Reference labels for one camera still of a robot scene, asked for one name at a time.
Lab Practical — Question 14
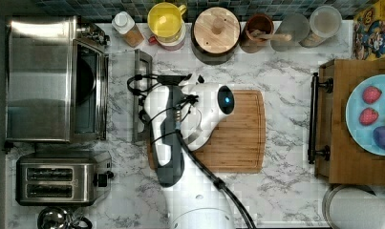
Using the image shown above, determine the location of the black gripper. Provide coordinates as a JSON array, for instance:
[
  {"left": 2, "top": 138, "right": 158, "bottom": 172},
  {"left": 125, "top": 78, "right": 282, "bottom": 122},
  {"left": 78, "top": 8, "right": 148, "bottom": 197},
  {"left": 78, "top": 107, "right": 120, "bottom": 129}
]
[{"left": 157, "top": 73, "right": 204, "bottom": 86}]

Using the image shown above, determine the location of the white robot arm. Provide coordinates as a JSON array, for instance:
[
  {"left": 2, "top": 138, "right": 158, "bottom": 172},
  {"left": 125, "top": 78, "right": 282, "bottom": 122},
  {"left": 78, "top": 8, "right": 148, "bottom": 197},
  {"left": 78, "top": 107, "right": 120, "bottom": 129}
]
[{"left": 144, "top": 79, "right": 234, "bottom": 229}]

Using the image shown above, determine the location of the stainless steel toaster oven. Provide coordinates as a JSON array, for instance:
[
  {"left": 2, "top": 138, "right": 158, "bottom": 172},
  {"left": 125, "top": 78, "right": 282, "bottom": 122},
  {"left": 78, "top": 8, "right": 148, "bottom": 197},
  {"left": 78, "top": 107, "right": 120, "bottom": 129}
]
[{"left": 6, "top": 16, "right": 110, "bottom": 145}]

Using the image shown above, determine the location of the yellow cup in white bowl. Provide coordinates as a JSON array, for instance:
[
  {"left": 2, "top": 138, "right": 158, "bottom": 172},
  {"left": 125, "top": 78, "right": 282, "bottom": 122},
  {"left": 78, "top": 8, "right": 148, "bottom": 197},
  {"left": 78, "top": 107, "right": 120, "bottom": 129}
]
[{"left": 147, "top": 2, "right": 186, "bottom": 43}]

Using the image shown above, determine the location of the black jar with wooden lid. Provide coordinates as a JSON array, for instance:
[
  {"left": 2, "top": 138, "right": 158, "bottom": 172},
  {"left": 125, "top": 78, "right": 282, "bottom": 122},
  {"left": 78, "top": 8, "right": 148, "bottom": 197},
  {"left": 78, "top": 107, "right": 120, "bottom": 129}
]
[{"left": 191, "top": 7, "right": 241, "bottom": 65}]

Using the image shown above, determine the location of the spice bottle with white cap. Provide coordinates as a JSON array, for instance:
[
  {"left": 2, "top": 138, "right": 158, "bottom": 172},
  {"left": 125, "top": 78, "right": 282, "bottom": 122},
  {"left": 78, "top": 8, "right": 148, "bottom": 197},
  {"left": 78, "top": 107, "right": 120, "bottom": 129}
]
[{"left": 112, "top": 11, "right": 144, "bottom": 48}]

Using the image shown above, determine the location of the bamboo cutting board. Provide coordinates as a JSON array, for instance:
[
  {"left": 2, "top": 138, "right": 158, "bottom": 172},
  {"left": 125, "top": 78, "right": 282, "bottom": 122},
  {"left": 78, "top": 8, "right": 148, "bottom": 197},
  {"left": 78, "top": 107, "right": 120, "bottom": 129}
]
[{"left": 144, "top": 86, "right": 266, "bottom": 173}]

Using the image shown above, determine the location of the brown wooden cup with spoon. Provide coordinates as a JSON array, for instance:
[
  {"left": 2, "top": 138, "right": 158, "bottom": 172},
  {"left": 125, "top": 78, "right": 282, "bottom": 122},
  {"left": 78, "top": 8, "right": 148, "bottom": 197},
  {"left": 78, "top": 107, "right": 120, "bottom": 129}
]
[{"left": 239, "top": 13, "right": 292, "bottom": 53}]

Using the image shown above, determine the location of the silver two-slot toaster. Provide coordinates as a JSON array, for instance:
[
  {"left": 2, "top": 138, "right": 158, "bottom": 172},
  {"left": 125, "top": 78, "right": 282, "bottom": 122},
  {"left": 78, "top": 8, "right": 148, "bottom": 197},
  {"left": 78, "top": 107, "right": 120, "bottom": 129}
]
[{"left": 15, "top": 151, "right": 114, "bottom": 206}]

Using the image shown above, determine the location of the clear jar with white lid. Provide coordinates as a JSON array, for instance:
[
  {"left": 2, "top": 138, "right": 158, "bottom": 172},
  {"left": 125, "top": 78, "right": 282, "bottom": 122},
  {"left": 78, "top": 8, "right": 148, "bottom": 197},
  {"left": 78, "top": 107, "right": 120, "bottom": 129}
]
[{"left": 299, "top": 6, "right": 342, "bottom": 48}]

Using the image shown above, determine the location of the shiny steel kettle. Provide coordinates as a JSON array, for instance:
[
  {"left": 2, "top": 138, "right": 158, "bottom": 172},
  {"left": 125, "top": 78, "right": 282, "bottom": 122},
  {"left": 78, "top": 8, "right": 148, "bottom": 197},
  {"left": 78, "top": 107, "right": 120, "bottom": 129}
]
[{"left": 37, "top": 206, "right": 93, "bottom": 229}]

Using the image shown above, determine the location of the light blue plate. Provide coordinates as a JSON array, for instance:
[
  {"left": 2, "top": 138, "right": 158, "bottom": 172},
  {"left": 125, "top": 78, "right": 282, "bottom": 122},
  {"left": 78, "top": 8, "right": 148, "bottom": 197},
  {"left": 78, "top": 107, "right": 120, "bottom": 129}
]
[{"left": 345, "top": 74, "right": 385, "bottom": 156}]

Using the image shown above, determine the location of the lower red strawberry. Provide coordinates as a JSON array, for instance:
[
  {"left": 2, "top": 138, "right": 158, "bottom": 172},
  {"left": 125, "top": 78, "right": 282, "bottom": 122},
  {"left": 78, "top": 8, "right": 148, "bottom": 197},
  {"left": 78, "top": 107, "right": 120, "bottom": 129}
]
[{"left": 358, "top": 108, "right": 379, "bottom": 126}]

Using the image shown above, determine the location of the red strawberry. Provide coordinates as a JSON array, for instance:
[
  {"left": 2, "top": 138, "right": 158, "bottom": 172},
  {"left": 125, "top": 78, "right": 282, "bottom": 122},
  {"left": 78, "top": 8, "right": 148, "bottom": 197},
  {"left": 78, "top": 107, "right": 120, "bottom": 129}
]
[
  {"left": 358, "top": 108, "right": 379, "bottom": 126},
  {"left": 362, "top": 86, "right": 382, "bottom": 104}
]

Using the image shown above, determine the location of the upper red strawberry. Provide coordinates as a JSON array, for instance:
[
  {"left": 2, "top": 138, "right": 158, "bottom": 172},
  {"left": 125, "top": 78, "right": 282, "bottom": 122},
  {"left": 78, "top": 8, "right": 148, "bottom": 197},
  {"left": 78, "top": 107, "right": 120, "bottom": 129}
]
[{"left": 362, "top": 86, "right": 382, "bottom": 104}]

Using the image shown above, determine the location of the colourful cereal box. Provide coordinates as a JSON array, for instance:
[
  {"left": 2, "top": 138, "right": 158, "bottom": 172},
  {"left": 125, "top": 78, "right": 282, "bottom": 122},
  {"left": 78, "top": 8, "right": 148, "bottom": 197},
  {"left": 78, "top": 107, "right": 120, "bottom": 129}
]
[{"left": 353, "top": 0, "right": 385, "bottom": 61}]

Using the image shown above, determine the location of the purple plum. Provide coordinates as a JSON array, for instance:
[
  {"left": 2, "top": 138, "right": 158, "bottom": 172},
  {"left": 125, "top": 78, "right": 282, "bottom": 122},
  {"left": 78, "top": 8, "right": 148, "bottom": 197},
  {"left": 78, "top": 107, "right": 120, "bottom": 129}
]
[{"left": 373, "top": 126, "right": 385, "bottom": 150}]

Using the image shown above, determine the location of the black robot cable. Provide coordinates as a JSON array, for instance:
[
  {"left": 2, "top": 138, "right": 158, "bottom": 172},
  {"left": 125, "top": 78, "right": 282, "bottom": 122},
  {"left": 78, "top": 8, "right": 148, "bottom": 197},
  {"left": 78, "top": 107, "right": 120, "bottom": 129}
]
[{"left": 126, "top": 73, "right": 257, "bottom": 229}]

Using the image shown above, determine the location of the wooden tray with black handle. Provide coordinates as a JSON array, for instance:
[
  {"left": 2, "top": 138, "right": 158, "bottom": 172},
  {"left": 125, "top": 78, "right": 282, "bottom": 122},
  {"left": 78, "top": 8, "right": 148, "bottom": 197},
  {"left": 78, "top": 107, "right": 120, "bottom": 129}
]
[{"left": 308, "top": 58, "right": 385, "bottom": 187}]

